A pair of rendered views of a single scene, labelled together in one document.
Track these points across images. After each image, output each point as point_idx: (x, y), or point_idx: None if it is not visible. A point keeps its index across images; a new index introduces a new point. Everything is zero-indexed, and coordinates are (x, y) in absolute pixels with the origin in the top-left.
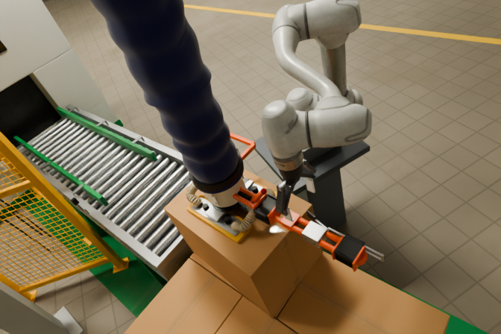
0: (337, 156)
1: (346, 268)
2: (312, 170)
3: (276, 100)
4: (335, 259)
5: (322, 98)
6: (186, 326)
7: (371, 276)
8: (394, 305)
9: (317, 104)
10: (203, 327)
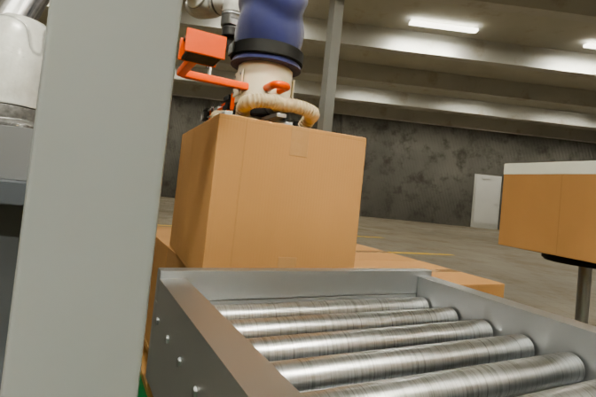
0: None
1: (167, 239)
2: None
3: None
4: (166, 242)
5: None
6: (377, 267)
7: (156, 235)
8: (167, 231)
9: None
10: (355, 262)
